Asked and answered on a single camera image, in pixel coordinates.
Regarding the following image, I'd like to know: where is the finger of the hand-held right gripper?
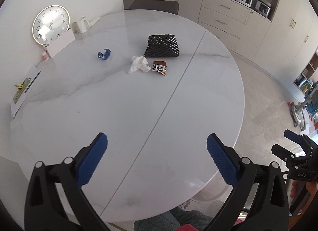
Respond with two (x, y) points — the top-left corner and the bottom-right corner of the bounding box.
(271, 144), (297, 164)
(284, 130), (318, 151)

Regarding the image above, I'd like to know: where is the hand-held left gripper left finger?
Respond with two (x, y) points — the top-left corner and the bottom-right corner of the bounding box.
(24, 132), (110, 231)

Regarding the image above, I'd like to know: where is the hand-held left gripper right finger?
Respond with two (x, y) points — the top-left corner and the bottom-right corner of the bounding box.
(206, 133), (290, 231)

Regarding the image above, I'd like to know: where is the white tissue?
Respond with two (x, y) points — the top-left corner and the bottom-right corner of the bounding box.
(128, 56), (151, 75)

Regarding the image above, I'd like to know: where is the blue paper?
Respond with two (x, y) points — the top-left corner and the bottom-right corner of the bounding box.
(97, 48), (112, 61)

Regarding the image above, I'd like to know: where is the brown snack wrapper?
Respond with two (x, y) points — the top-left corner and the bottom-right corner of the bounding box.
(151, 61), (168, 76)

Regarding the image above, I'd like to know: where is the black foam mesh net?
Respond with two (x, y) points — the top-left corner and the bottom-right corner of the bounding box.
(144, 34), (180, 58)

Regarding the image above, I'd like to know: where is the person's right hand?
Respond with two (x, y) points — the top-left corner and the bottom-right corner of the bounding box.
(290, 179), (318, 212)

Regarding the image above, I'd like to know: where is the grey kick scooter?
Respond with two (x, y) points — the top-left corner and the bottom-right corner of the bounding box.
(287, 89), (318, 132)

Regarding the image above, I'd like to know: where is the colourful storage shelf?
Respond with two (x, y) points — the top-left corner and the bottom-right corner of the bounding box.
(293, 49), (318, 95)

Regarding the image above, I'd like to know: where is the red pink cloth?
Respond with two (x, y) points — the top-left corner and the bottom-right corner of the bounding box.
(177, 223), (200, 231)

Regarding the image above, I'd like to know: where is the person's quilted green clothing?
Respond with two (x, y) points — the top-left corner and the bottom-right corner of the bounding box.
(134, 207), (213, 231)

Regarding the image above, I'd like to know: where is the white paper sheet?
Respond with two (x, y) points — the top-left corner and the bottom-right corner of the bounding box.
(10, 65), (42, 119)

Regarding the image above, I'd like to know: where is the dark pen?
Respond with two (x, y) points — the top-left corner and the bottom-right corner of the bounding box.
(25, 71), (41, 94)

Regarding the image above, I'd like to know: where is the yellow-green clip tool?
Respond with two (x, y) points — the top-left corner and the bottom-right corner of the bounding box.
(12, 78), (32, 103)

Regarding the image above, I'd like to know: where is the white card box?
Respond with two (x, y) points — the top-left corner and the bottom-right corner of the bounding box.
(47, 29), (76, 58)

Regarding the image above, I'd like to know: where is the silver toaster oven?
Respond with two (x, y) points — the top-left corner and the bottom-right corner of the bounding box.
(253, 0), (272, 17)

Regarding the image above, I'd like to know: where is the white mug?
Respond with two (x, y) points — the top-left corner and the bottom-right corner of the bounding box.
(73, 17), (89, 35)

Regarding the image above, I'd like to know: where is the beige drawer cabinet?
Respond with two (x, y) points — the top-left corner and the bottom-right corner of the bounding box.
(197, 0), (252, 50)

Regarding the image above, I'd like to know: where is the grey chair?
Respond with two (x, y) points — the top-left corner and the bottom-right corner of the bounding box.
(128, 0), (179, 15)

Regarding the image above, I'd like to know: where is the round gold-rimmed wall clock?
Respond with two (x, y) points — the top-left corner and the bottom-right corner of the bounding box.
(32, 5), (71, 47)

